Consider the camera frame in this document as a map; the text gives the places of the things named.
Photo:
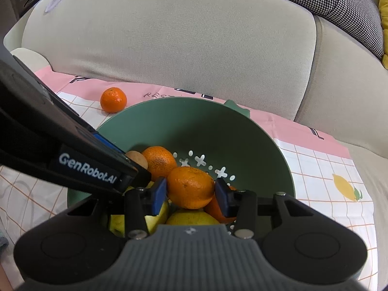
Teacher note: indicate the green plastic colander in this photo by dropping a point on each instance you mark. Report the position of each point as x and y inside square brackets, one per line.
[197, 127]

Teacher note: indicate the yellow cushion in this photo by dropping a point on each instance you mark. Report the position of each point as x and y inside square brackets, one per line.
[384, 21]

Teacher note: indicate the large yellow pear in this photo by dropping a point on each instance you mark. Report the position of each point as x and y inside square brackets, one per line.
[156, 219]

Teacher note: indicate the orange tangerine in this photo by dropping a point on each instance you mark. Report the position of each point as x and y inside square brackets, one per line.
[191, 188]
[159, 160]
[215, 213]
[113, 100]

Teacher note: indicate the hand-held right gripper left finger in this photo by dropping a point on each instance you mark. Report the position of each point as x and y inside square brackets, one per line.
[159, 200]

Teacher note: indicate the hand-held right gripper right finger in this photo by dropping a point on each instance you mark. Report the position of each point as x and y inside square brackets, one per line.
[222, 201]

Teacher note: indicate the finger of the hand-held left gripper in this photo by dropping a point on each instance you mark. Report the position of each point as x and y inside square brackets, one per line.
[110, 145]

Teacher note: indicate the pink checked printed cloth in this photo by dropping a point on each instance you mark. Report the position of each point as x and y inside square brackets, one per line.
[318, 172]

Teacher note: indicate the beige sofa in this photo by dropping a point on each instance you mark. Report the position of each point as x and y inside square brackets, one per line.
[182, 36]

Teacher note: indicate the brown kiwi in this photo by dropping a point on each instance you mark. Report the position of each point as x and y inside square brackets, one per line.
[136, 157]

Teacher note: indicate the houndstooth cushion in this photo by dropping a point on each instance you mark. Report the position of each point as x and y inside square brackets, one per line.
[333, 0]

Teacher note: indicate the white ribbon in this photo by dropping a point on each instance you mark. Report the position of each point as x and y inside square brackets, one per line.
[53, 6]

